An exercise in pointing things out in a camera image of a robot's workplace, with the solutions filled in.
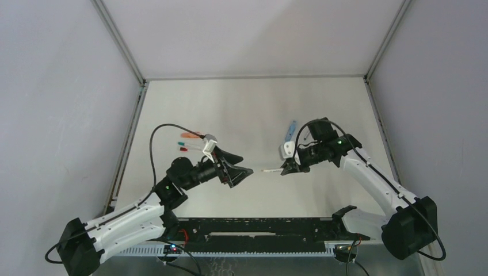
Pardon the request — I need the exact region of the blue translucent highlighter pen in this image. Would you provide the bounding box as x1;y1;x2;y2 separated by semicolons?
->
284;120;297;142

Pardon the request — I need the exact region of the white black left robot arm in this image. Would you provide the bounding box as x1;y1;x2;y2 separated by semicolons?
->
44;147;253;275

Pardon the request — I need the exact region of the white marker green end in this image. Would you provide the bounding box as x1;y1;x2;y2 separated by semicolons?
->
177;141;203;150

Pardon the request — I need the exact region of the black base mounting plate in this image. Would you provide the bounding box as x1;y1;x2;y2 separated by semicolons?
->
157;217;356;254

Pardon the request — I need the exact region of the thin white red pen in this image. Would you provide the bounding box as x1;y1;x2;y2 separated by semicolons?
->
179;147;202;152

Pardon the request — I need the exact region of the white pen orange tip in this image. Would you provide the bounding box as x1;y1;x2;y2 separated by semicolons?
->
261;168;283;173

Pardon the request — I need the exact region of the orange translucent highlighter pen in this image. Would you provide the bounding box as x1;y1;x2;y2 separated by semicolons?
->
180;132;201;139

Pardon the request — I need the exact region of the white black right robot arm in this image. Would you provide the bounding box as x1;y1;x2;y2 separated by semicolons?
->
280;117;447;262

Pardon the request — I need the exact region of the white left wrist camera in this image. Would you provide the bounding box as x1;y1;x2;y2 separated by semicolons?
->
202;134;218;163

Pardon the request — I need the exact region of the black cable on base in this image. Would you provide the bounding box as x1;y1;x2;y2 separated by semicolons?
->
156;240;237;276

